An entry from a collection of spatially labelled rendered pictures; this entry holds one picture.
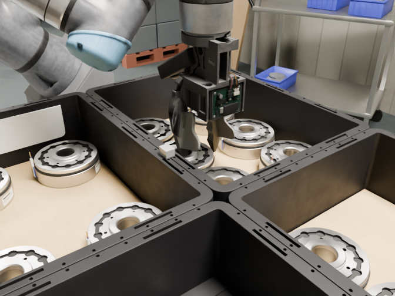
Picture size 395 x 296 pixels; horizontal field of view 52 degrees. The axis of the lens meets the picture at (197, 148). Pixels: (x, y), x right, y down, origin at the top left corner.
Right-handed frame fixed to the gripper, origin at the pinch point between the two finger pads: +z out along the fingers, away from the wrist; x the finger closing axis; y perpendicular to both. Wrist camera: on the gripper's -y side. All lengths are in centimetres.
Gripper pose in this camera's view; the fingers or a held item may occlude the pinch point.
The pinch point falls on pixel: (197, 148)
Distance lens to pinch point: 68.4
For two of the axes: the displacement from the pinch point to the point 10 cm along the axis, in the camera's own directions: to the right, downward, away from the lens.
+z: 0.0, 8.7, 4.9
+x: 8.2, -2.9, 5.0
